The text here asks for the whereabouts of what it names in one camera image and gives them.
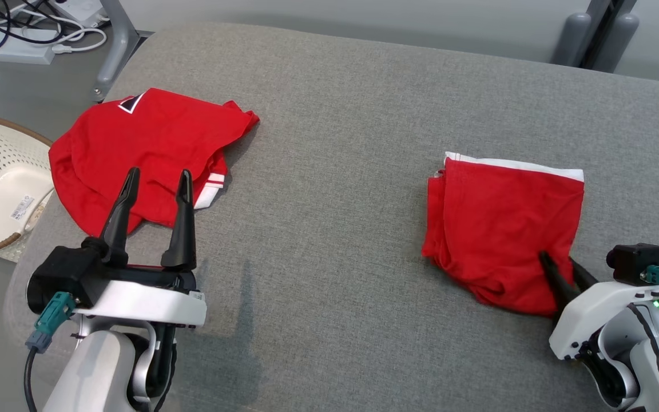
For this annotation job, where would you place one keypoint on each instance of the white power strip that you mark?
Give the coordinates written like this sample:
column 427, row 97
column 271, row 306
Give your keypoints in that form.
column 15, row 52

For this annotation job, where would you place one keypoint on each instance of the grey partition post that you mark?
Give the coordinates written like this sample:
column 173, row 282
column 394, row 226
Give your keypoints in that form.
column 597, row 8

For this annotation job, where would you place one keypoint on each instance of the grey cylindrical post foot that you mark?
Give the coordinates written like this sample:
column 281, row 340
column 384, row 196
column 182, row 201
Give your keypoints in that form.
column 615, row 46
column 570, row 40

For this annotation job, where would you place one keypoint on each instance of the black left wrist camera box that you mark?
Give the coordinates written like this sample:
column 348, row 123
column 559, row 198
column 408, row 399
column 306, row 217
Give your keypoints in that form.
column 58, row 274

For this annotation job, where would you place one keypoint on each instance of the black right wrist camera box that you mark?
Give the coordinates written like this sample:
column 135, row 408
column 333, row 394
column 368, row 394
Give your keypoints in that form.
column 638, row 263

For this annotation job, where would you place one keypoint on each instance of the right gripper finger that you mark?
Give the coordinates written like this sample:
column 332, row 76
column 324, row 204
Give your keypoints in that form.
column 584, row 277
column 558, row 289

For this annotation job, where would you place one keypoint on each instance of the red basketball jersey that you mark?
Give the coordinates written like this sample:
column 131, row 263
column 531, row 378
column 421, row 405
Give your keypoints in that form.
column 135, row 143

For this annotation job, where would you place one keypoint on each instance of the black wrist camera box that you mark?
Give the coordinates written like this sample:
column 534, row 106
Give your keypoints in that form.
column 58, row 274
column 638, row 263

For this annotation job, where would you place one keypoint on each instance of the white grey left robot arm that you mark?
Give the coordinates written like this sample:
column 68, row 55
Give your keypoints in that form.
column 95, row 372

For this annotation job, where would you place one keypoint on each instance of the white socket box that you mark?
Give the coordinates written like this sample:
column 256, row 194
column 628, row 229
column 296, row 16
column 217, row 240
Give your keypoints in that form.
column 80, row 10

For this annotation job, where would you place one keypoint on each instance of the teal left camera connector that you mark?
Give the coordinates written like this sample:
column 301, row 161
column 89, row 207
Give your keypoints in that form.
column 52, row 317

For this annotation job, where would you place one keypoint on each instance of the red shorts with white trim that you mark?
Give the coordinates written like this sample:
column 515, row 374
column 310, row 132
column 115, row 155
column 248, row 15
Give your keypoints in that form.
column 495, row 217

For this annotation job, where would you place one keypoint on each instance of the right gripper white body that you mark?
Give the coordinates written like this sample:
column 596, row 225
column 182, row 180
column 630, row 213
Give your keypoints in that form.
column 587, row 315

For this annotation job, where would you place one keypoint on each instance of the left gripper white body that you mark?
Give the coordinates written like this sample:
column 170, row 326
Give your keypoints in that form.
column 146, row 303

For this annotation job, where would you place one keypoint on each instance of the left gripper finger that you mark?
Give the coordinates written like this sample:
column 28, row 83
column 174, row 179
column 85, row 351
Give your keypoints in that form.
column 115, row 229
column 183, row 240

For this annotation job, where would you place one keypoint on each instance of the white barcode sticker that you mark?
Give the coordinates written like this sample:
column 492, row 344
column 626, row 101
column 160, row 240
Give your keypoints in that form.
column 22, row 208

